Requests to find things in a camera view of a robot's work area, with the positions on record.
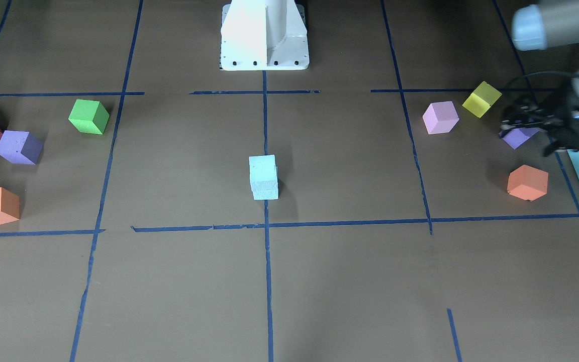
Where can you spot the white camera mast with base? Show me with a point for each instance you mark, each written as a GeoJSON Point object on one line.
{"type": "Point", "coordinates": [264, 36]}

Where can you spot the light blue foam block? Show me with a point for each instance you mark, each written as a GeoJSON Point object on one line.
{"type": "Point", "coordinates": [262, 172]}
{"type": "Point", "coordinates": [264, 190]}

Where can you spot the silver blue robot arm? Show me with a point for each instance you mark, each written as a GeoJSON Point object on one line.
{"type": "Point", "coordinates": [538, 27]}

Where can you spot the pink foam block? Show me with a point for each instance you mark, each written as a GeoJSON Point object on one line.
{"type": "Point", "coordinates": [440, 117]}

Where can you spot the green foam block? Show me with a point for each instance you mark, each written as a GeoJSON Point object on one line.
{"type": "Point", "coordinates": [89, 116]}

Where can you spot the purple foam block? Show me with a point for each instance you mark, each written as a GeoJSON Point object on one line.
{"type": "Point", "coordinates": [20, 147]}
{"type": "Point", "coordinates": [518, 136]}

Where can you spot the yellow foam block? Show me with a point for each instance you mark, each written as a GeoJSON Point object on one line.
{"type": "Point", "coordinates": [481, 99]}

